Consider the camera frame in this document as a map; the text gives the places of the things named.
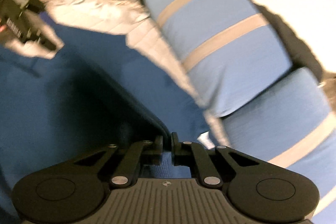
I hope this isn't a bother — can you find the blue striped pillow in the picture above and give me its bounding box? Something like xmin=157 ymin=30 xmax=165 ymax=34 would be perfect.
xmin=222 ymin=68 xmax=335 ymax=223
xmin=143 ymin=0 xmax=292 ymax=117

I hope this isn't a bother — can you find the right blue striped pillow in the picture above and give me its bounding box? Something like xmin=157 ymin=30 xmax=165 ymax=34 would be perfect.
xmin=222 ymin=68 xmax=335 ymax=223

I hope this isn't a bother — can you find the left blue striped pillow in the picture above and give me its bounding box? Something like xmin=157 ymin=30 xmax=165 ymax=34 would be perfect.
xmin=143 ymin=0 xmax=292 ymax=117

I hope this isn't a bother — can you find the black garment behind pillows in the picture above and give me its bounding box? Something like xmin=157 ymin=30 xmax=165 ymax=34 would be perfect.
xmin=256 ymin=5 xmax=335 ymax=111

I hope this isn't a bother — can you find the dark blue sweatshirt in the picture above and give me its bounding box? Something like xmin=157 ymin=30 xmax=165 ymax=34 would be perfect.
xmin=1 ymin=15 xmax=215 ymax=223

